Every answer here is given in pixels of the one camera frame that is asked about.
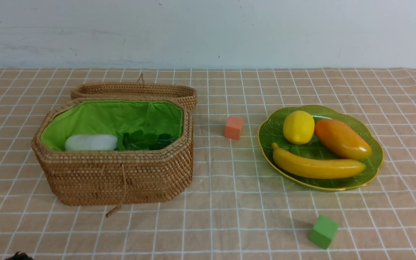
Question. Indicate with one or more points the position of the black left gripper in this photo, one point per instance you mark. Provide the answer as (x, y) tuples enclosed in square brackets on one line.
[(20, 256)]

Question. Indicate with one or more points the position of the white toy radish with leaves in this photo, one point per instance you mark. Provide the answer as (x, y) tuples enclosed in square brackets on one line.
[(137, 140)]

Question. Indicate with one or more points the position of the yellow toy banana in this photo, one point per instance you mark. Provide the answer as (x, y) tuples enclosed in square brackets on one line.
[(314, 168)]

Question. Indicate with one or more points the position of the yellow toy lemon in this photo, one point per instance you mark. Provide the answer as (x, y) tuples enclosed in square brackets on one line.
[(298, 127)]

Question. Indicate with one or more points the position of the orange yellow toy mango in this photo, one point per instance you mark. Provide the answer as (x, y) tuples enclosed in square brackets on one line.
[(340, 139)]

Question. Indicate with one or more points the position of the woven wicker basket green lining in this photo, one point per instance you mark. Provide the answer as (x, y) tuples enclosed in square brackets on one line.
[(119, 176)]

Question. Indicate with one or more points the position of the checkered beige tablecloth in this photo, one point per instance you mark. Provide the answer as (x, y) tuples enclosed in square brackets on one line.
[(237, 206)]

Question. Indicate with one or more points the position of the orange foam cube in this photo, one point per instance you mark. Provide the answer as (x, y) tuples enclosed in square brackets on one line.
[(233, 127)]

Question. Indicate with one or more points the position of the green glass leaf plate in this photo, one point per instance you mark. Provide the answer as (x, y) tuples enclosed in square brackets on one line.
[(271, 131)]

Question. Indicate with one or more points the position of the green foam cube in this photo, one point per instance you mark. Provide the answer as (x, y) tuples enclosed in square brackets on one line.
[(323, 232)]

